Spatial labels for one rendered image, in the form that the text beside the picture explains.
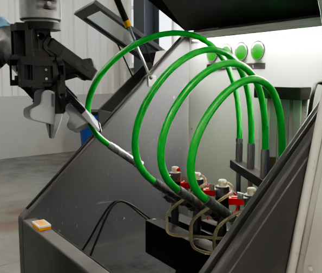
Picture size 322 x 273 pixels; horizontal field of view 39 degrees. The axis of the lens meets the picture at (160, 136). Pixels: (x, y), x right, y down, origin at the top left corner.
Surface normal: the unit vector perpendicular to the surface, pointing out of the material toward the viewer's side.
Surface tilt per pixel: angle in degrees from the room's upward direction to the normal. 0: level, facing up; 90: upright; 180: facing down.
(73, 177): 90
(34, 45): 90
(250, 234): 90
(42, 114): 93
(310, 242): 76
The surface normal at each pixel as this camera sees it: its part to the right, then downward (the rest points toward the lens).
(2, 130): 0.61, 0.11
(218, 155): -0.83, 0.07
